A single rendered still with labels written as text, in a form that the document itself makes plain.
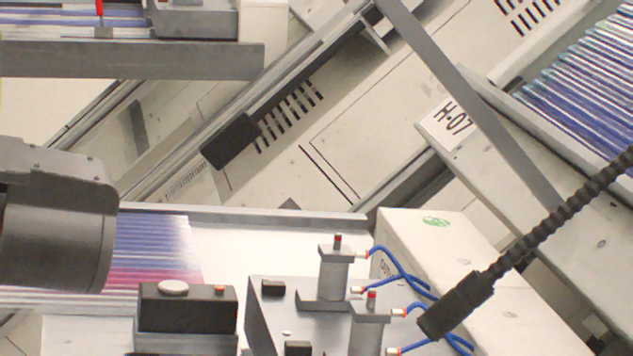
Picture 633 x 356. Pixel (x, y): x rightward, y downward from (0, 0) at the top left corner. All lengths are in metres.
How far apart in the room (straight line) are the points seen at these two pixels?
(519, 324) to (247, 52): 1.20
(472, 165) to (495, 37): 0.97
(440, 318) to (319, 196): 1.44
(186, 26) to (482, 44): 0.50
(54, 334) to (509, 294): 0.35
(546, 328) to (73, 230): 0.39
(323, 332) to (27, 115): 4.55
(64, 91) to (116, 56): 3.35
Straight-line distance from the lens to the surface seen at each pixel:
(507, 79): 1.18
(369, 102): 2.07
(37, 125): 5.39
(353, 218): 1.29
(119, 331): 1.00
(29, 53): 2.00
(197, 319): 0.95
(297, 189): 2.09
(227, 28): 2.05
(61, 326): 1.00
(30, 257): 0.63
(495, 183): 1.10
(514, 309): 0.91
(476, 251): 1.02
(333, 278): 0.90
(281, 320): 0.88
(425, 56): 0.91
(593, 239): 0.94
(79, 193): 0.63
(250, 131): 0.90
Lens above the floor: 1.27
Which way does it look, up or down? 3 degrees down
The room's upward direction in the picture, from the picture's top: 49 degrees clockwise
